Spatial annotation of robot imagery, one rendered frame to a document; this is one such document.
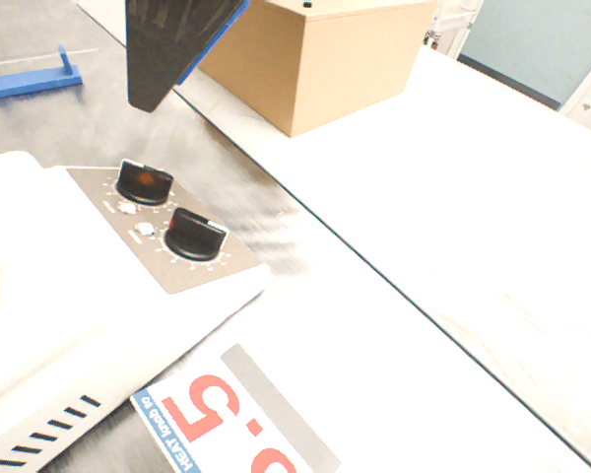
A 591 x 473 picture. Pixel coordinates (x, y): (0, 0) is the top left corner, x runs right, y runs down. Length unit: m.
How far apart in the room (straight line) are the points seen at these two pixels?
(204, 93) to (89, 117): 0.13
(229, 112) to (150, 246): 0.24
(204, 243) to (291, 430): 0.11
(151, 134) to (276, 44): 0.15
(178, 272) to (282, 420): 0.10
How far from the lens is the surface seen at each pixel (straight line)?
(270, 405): 0.20
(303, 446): 0.20
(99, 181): 0.23
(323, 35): 0.33
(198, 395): 0.19
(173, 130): 0.37
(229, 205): 0.28
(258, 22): 0.36
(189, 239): 0.19
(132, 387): 0.20
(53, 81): 0.48
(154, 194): 0.22
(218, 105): 0.41
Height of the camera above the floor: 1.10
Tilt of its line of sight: 51 degrees down
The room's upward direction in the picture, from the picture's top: 11 degrees clockwise
